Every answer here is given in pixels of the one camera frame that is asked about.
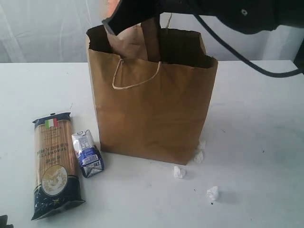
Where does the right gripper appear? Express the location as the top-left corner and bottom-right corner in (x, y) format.
(102, 0), (202, 35)

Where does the brown pouch orange label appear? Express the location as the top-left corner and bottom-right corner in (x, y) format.
(105, 0), (161, 62)

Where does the small white paper scrap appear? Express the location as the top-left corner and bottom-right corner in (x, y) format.
(207, 186), (219, 201)

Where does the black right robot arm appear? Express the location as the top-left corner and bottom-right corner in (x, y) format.
(102, 0), (304, 35)

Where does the brown paper bag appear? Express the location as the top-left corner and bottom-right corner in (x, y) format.
(86, 25), (218, 165)

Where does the spaghetti packet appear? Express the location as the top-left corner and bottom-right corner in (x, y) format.
(31, 112), (84, 220)

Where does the small milk carton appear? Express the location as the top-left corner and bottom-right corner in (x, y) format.
(72, 130), (105, 178)

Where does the white crumpled paper piece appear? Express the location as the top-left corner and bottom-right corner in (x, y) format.
(193, 140), (206, 164)

